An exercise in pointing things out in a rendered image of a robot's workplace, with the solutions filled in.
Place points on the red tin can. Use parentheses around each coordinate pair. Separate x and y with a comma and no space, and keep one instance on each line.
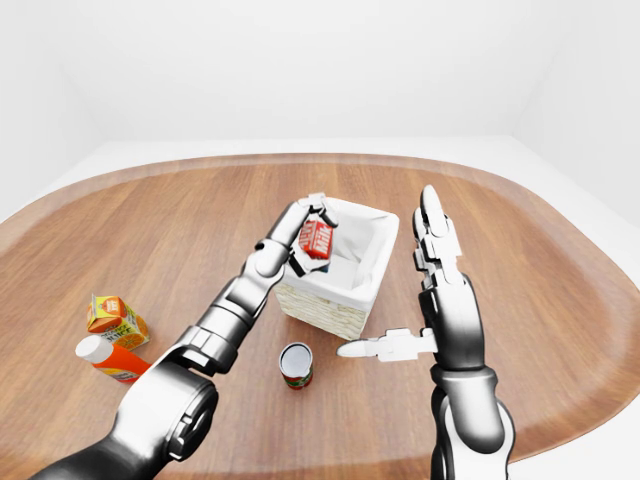
(296,366)

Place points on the red milk carton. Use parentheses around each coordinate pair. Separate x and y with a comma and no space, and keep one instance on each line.
(316,240)

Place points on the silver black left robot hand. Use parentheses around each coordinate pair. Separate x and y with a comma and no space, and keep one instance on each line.
(282,235)

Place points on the wicker basket with white liner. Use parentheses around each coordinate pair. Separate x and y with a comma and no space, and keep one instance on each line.
(345,280)

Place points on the orange bottle with white cap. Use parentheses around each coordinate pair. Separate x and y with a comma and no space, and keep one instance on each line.
(112,361)

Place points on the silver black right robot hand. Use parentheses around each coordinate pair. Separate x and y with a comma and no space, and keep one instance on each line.
(450,305)

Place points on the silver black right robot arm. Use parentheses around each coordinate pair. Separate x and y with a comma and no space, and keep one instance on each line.
(467,420)

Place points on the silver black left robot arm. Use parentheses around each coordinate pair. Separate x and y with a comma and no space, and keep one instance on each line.
(190,370)

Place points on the orange juice carton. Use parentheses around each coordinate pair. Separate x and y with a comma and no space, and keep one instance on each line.
(117,322)

